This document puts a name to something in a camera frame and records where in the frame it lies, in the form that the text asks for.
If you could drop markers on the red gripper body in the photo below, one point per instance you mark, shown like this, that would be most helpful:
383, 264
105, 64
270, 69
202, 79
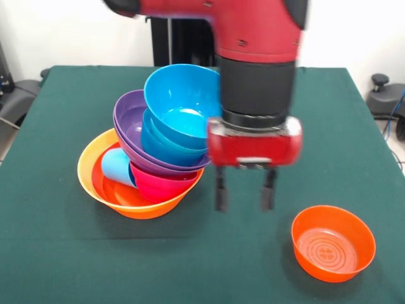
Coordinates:
253, 149

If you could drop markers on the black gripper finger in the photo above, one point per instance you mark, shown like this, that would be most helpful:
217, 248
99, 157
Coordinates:
220, 190
268, 191

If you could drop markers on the purple bowl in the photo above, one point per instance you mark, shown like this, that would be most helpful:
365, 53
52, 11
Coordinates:
126, 117
164, 172

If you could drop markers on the cyan ribbed bowl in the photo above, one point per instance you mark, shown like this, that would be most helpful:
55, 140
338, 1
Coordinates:
177, 146

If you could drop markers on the magenta bowl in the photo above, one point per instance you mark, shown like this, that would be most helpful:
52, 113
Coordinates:
158, 187

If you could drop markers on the large blue bowl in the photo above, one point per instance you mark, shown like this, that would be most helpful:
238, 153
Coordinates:
183, 95

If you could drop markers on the blue cup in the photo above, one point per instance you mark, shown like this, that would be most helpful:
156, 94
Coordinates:
115, 168

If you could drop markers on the large orange bowl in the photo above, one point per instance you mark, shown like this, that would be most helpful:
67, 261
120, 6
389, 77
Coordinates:
85, 164

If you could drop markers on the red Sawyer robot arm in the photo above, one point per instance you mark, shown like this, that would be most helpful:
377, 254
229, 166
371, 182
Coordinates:
253, 47

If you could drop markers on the dark green tablecloth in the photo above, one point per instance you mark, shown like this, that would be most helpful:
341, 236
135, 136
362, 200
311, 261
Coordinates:
284, 190

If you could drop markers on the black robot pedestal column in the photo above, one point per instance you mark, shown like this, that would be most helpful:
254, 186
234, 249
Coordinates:
183, 41

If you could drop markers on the dark grey pedestal foot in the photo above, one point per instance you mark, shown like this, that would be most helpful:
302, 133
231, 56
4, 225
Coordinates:
22, 92
386, 98

